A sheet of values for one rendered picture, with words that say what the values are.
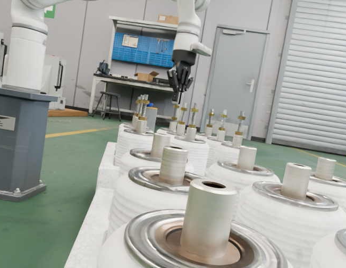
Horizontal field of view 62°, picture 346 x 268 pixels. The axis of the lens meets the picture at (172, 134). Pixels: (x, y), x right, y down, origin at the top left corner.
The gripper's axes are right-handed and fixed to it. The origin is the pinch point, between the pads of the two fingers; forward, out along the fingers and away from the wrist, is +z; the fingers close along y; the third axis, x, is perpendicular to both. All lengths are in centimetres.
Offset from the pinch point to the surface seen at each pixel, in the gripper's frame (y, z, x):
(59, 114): -164, 33, -289
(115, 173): 33.7, 18.6, 10.2
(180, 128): 9.5, 8.6, 8.8
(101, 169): 35.6, 18.2, 8.2
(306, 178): 47, 8, 46
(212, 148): 5.0, 12.4, 17.2
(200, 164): 18.3, 15.1, 21.0
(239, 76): -457, -82, -163
